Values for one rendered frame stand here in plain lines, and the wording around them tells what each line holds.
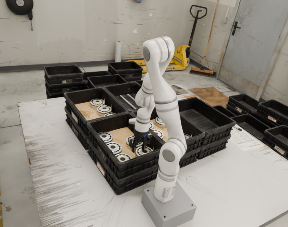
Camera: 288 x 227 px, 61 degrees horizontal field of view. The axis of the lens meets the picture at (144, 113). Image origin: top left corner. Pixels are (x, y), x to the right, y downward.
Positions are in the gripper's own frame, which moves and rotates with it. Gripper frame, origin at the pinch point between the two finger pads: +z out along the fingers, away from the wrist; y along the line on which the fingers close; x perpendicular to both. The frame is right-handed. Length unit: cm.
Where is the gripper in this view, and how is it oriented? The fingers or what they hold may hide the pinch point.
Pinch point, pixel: (138, 149)
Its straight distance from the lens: 135.4
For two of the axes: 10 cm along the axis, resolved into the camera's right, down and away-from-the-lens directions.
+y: 8.7, -1.5, 4.7
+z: -1.3, 8.5, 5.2
